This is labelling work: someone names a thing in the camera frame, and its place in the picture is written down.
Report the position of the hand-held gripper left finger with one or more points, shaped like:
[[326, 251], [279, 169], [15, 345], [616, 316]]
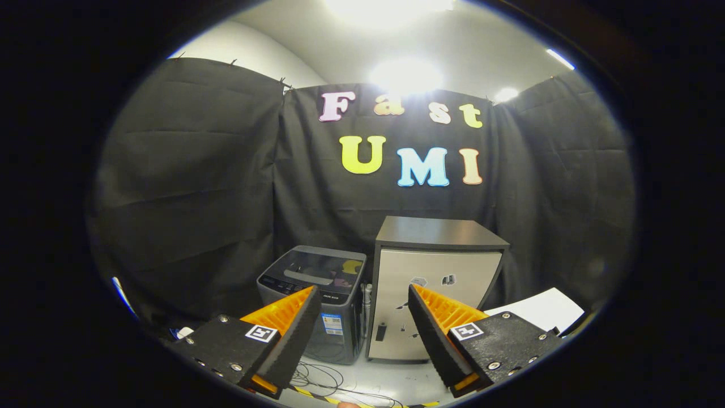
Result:
[[300, 334]]

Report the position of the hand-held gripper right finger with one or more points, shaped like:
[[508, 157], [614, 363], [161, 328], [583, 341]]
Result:
[[433, 334]]

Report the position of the grey washing machine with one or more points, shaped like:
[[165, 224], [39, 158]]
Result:
[[340, 345]]

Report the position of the beige cabinet with dark top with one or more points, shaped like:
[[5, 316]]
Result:
[[408, 294]]

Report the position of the black backdrop cloth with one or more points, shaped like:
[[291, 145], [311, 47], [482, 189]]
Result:
[[187, 198]]

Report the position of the small ceiling light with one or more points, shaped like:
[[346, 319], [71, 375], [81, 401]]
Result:
[[506, 94]]

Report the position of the round ceiling light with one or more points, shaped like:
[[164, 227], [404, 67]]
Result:
[[405, 76]]

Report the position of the long ceiling light strip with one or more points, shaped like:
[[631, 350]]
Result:
[[561, 59]]

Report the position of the large ceiling light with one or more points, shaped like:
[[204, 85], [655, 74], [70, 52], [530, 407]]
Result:
[[385, 10]]

